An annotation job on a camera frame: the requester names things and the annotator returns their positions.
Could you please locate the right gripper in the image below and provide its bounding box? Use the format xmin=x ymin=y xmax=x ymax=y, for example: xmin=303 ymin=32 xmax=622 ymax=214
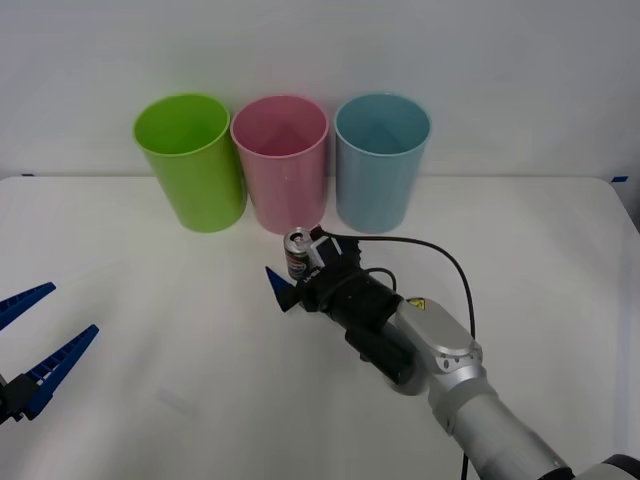
xmin=264 ymin=248 xmax=363 ymax=314

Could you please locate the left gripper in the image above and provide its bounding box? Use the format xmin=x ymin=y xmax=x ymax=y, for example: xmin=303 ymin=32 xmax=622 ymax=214
xmin=0 ymin=281 xmax=101 ymax=426

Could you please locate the small dark drink can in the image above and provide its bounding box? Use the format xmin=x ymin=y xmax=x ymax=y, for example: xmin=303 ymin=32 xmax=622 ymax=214
xmin=283 ymin=226 xmax=315 ymax=281

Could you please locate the pink plastic bin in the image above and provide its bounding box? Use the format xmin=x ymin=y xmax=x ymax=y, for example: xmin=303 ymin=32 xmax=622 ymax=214
xmin=230 ymin=94 xmax=331 ymax=236

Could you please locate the green plastic bin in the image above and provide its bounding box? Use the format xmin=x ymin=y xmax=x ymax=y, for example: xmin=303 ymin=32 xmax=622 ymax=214
xmin=132 ymin=92 xmax=249 ymax=234

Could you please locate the pale blue plastic bin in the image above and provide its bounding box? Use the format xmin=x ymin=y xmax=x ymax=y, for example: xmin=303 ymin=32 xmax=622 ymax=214
xmin=333 ymin=92 xmax=432 ymax=235

